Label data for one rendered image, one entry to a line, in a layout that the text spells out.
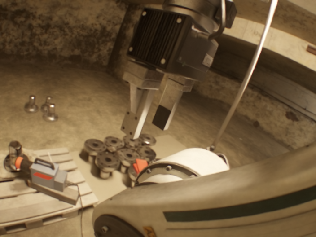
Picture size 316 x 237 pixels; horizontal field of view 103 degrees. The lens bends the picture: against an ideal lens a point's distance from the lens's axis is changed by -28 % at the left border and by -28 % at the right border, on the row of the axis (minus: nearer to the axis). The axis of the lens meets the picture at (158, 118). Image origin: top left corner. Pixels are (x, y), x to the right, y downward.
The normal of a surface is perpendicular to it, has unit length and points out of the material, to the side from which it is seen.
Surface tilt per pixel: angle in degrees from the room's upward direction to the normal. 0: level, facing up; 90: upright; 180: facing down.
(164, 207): 80
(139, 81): 90
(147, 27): 90
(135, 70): 90
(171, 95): 90
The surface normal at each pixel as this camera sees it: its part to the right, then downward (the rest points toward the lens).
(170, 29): -0.55, 0.11
